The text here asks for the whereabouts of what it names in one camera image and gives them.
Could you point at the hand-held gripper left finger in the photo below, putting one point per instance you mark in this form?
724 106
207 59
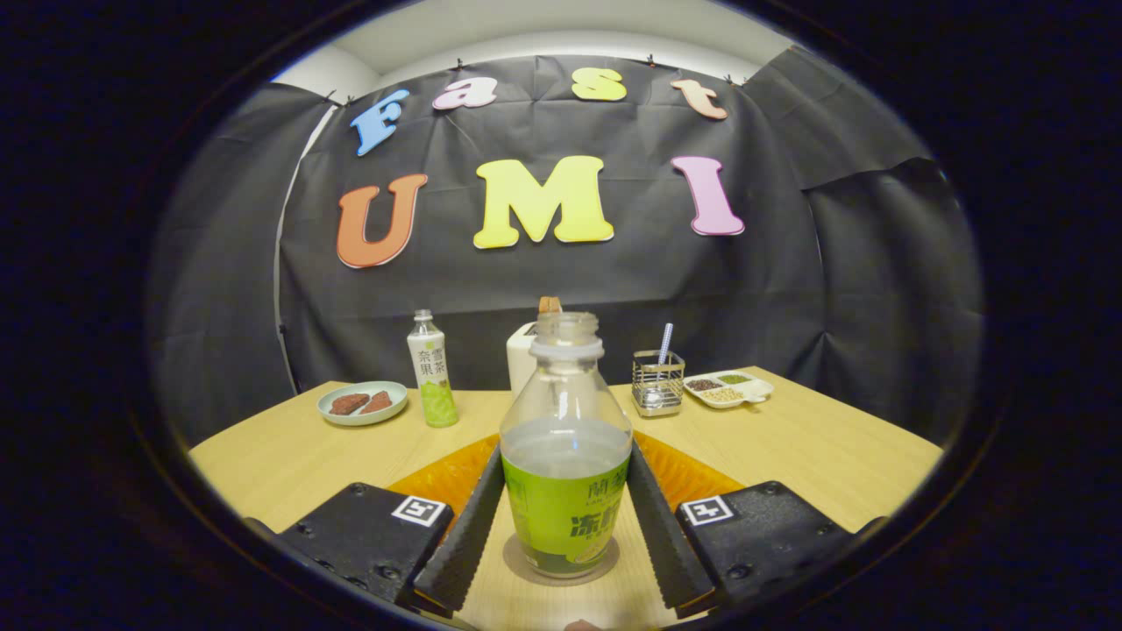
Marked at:
463 539

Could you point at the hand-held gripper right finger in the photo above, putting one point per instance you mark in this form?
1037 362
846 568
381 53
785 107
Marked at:
671 543

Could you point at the round brown coaster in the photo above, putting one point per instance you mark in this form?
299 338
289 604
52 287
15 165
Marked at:
517 565

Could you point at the green label juice bottle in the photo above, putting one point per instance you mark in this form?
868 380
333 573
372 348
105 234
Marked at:
565 499

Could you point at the slim green tea bottle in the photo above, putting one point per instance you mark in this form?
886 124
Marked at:
434 377

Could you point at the pale green plate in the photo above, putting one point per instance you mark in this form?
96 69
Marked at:
390 419

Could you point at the brown meat piece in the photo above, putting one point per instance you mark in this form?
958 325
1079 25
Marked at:
378 402
348 404

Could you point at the white divided snack tray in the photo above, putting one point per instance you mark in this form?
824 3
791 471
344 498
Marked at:
729 390

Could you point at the wooden table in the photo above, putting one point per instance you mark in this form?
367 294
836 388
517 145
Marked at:
833 456

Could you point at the white toaster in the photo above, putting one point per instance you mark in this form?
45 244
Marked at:
519 359

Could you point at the striped straw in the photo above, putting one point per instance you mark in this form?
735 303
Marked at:
664 343

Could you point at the bread slice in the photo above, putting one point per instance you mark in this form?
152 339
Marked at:
550 306

